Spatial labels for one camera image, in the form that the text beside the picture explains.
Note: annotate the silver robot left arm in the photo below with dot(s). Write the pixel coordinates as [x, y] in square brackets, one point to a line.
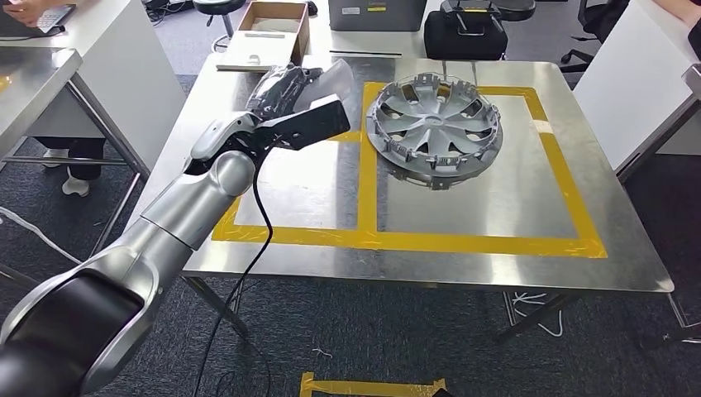
[186, 208]

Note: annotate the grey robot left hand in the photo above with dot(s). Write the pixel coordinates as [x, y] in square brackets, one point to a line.
[279, 90]

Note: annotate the grey laptop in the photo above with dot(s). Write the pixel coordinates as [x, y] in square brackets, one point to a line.
[55, 19]

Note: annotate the grey equipment case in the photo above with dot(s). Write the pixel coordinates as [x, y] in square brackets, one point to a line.
[378, 16]

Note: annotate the black carry bag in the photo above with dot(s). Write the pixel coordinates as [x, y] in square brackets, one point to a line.
[465, 38]

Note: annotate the person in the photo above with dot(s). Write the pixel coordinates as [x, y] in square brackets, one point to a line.
[82, 159]
[679, 8]

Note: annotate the black office chair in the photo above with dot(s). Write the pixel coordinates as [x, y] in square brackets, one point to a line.
[602, 16]

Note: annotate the black computer mouse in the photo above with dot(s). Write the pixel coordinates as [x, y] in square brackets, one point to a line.
[311, 7]

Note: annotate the yellow floor tape square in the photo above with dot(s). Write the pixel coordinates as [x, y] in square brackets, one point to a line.
[356, 389]

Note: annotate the white plastic part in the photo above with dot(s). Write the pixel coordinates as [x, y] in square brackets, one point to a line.
[334, 82]

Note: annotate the black round stool seat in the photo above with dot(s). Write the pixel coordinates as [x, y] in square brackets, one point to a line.
[515, 8]

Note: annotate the black stool chrome pole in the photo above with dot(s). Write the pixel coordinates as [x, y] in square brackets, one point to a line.
[219, 5]

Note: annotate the silver wheel hubcap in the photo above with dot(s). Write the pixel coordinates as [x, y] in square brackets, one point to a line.
[438, 131]

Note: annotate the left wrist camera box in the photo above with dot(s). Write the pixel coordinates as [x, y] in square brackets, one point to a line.
[312, 123]

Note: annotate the steel workbench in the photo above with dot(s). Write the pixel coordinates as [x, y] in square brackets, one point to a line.
[306, 186]

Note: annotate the open cardboard box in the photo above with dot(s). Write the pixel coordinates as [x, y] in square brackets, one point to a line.
[263, 49]

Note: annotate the white desk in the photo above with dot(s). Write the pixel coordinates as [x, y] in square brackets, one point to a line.
[126, 71]
[372, 41]
[630, 82]

